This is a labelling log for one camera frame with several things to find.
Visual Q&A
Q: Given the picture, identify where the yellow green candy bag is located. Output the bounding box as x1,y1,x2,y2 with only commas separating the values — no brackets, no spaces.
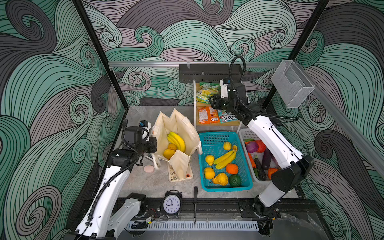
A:
196,83,221,104

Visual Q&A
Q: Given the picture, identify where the wrinkled yellow fruit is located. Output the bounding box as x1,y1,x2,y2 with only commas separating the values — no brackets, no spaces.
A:
167,144,178,151

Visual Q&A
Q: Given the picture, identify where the large yellow banana bunch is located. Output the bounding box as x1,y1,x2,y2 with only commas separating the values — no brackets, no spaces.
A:
167,132,186,153

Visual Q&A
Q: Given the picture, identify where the cream canvas grocery bag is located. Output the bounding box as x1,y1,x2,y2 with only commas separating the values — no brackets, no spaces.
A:
151,109,203,182

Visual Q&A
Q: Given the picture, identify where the purple onion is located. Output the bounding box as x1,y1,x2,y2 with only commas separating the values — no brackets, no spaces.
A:
246,141,259,154

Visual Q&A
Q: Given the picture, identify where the orange carrot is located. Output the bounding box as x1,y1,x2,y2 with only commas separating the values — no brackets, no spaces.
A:
248,153,256,169

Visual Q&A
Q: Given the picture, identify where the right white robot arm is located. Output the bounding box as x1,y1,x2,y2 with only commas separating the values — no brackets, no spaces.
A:
209,81,314,209

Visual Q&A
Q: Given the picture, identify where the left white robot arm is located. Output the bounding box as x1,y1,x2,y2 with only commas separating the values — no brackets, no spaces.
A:
64,121,157,240

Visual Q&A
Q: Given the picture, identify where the green Fox's candy bag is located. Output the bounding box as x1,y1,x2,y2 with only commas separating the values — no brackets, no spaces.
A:
218,110,237,124

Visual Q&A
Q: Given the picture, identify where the orange Fox's candy bag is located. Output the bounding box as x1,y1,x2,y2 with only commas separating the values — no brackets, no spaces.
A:
198,107,220,125

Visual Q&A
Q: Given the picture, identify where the pink round sponge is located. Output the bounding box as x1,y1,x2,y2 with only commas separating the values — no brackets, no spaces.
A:
144,165,155,173

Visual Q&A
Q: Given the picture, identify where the white wooden two-tier shelf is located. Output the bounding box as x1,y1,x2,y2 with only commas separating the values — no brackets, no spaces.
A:
193,80,244,133

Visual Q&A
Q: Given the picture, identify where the yellow lemon top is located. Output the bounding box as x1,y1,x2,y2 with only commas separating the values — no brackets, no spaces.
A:
223,142,232,151

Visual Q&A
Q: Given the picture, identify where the yellow lemon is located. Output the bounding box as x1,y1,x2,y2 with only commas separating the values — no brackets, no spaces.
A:
205,155,215,166
223,142,232,151

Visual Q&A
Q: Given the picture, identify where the teal plastic fruit basket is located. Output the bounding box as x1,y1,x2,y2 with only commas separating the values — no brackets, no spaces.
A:
199,132,253,192

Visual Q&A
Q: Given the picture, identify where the red tomato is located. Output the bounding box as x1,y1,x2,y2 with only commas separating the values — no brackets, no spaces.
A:
255,140,267,153

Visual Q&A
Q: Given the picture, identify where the small yellow banana bunch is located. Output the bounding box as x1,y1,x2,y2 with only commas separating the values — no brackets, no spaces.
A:
214,146,238,170

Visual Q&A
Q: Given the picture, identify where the yellow lemon middle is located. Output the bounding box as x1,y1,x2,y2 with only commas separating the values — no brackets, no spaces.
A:
205,155,215,166

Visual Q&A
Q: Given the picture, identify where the purple eggplant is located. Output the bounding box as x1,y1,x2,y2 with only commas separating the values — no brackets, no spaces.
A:
262,149,272,171

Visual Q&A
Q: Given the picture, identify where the orange tangerine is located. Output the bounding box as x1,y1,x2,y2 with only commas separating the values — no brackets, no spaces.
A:
226,164,239,175

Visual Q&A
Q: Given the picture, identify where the white plastic vegetable basket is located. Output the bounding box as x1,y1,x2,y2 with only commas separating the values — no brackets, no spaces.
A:
238,127,302,184

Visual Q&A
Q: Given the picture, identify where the black alarm clock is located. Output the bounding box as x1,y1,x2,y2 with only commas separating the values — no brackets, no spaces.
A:
162,190,183,216

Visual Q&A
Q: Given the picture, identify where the yellow orange bottom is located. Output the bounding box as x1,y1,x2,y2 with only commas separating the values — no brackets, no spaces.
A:
204,167,216,180

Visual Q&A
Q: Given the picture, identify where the orange mini pumpkin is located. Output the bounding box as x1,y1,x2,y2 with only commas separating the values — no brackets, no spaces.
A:
268,168,279,180

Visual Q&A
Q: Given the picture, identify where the dark green cucumber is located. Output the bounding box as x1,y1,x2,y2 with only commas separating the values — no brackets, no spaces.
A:
254,157,267,181

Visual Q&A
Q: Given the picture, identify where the yellow pear front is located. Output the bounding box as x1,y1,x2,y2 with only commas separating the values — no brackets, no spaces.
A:
212,173,229,186

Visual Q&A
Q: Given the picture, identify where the green avocado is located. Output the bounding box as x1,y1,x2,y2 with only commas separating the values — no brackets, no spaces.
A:
229,175,242,188

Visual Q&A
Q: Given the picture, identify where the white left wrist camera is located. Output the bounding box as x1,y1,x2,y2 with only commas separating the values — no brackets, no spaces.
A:
139,120,151,132

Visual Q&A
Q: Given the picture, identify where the black metal wall tray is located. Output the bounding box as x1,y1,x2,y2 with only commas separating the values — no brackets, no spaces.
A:
179,64,230,83

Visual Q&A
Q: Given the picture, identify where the clear plastic wall holder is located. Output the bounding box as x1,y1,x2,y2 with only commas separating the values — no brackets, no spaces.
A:
272,60,315,109

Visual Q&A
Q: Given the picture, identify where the black handled screwdriver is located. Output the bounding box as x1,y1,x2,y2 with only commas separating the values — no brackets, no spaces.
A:
194,186,198,225

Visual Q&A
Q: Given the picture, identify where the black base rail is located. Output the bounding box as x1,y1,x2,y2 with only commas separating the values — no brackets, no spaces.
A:
133,198,320,220

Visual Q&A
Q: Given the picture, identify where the white slotted cable duct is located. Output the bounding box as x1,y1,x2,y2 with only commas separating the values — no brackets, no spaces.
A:
126,221,259,232

